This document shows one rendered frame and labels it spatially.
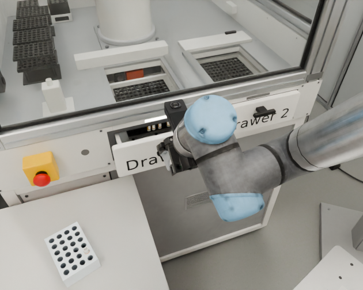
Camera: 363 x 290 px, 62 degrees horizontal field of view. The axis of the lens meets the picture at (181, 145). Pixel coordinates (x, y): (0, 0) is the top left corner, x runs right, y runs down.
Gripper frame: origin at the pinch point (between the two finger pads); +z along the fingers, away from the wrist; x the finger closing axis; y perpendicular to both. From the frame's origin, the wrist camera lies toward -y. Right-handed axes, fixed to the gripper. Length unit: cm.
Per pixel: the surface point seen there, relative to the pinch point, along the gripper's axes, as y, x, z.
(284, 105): -6.1, 40.8, 7.7
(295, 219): 42, 75, 82
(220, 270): 52, 23, 75
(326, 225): 49, 86, 74
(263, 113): -4.6, 30.7, 3.9
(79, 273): 22.2, -28.2, 0.3
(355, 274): 41, 32, -9
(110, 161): -3.2, -15.6, 14.8
